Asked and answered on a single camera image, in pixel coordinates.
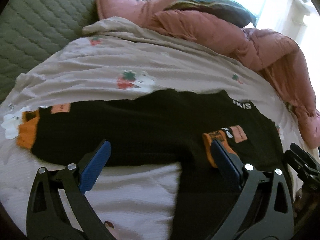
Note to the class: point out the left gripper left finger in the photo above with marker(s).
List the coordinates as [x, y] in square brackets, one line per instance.
[46, 216]

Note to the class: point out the black sweater with orange cuffs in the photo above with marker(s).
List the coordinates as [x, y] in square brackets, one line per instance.
[164, 127]

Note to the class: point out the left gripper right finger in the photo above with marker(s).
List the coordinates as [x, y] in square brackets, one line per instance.
[263, 209]

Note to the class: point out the pink ruffled pillow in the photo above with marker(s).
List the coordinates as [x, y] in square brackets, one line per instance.
[136, 11]

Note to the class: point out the dark multicolour striped cloth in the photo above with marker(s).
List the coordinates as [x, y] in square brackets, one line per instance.
[227, 10]

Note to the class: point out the pink puffy duvet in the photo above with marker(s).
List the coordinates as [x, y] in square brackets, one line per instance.
[277, 58]

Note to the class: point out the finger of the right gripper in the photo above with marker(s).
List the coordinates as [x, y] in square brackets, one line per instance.
[304, 164]

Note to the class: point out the pink strawberry print bedsheet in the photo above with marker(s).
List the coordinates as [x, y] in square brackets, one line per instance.
[116, 59]

